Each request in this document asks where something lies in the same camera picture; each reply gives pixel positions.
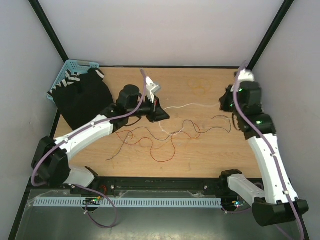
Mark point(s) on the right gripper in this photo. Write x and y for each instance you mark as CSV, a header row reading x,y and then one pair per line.
x,y
228,93

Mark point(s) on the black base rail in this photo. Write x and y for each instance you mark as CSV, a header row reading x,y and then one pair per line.
x,y
114,186

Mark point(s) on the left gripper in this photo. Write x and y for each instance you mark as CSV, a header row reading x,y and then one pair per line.
x,y
157,113

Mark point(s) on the right rear frame post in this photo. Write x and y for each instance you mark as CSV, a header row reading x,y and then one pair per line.
x,y
277,20

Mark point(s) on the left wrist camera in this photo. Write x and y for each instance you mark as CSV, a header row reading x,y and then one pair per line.
x,y
151,89

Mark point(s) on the black enclosure frame post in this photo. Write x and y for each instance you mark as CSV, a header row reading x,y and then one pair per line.
x,y
40,13

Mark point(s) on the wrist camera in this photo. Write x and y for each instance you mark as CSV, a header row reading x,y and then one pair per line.
x,y
151,89
246,75

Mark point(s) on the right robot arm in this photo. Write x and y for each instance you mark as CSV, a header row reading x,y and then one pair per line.
x,y
277,202

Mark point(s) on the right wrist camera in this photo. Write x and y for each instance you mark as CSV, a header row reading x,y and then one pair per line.
x,y
246,75

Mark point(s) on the striped black white cloth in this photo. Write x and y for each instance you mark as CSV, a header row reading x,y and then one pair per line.
x,y
78,79

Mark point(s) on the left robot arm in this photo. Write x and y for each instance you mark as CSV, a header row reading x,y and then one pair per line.
x,y
51,160

